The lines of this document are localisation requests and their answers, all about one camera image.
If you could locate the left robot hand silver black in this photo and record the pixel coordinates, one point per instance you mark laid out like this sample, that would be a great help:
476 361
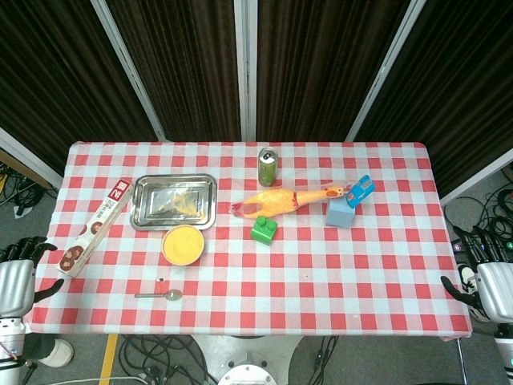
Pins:
16 284

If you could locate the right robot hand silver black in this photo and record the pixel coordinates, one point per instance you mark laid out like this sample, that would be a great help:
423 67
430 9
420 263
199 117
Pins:
497 288

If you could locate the silver metal spoon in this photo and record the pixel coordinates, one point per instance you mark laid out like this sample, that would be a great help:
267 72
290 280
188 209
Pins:
173 295

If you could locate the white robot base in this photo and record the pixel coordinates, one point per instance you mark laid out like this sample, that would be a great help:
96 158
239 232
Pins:
248 361

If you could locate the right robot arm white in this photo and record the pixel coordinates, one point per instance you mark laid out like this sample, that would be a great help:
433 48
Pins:
506 353

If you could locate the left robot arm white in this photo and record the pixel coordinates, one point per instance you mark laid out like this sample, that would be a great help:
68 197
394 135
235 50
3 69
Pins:
10 345

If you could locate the beige bowl with yellow powder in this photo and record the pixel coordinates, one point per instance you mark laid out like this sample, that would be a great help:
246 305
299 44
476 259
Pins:
183 244

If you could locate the stainless steel rectangular tray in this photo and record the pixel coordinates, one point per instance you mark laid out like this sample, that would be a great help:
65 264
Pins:
174 202

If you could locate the white black sneaker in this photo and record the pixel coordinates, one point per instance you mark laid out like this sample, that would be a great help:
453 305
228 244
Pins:
467 276

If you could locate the metal table leg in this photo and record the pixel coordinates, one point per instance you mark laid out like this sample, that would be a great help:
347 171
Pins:
462 361

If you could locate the blue snack packet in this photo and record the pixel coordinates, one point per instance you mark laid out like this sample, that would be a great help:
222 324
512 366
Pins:
360 191

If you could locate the light blue foam cube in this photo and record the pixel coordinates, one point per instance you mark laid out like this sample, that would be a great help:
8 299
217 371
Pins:
340 216

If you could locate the dark ribbed partition panel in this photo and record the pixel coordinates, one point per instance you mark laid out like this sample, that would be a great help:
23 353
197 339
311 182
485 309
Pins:
461 80
320 68
180 68
56 72

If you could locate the red white checkered tablecloth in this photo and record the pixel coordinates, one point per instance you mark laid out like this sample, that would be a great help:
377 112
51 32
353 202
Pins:
280 288

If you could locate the yellow rubber chicken toy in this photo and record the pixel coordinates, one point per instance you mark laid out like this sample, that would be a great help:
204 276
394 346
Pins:
276 200

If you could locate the green plastic building block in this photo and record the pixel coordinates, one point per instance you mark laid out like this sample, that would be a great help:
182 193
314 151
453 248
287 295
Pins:
264 232

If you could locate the green drink can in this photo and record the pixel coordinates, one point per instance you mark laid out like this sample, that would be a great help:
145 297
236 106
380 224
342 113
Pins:
267 170

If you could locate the white partition frame post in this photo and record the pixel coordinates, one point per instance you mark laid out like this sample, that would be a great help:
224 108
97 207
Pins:
245 72
128 72
477 176
28 156
386 72

